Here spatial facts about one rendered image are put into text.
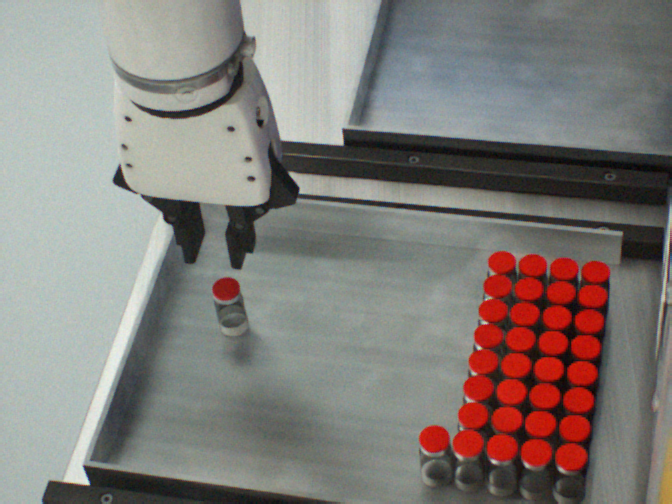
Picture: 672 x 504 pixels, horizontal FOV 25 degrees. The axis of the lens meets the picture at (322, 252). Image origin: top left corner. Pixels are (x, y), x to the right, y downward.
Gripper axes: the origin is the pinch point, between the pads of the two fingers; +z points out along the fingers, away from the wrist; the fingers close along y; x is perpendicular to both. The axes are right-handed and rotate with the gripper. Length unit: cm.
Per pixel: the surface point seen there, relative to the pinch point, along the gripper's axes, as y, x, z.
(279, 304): -3.0, -2.4, 10.6
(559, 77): -21.2, -29.6, 10.3
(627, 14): -26.2, -38.2, 10.3
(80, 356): 49, -55, 100
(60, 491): 7.8, 16.9, 9.0
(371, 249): -9.0, -8.7, 10.5
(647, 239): -29.7, -10.9, 8.4
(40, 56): 76, -118, 100
